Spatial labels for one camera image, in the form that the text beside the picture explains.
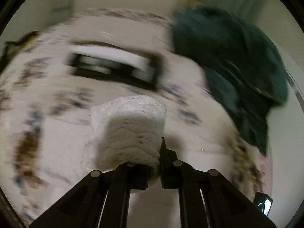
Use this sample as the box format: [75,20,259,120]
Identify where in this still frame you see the white knitted sock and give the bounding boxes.
[81,95,166,187]

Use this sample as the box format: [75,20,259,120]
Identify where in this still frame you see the lit phone screen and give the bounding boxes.
[253,192,273,216]

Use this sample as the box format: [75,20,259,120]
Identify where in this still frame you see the floral fleece blanket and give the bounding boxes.
[1,9,272,227]

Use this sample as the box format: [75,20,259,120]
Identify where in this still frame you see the dark green garment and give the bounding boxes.
[171,7,288,155]

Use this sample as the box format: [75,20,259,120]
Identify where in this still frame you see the black fabric storage organizer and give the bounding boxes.
[66,41,163,91]

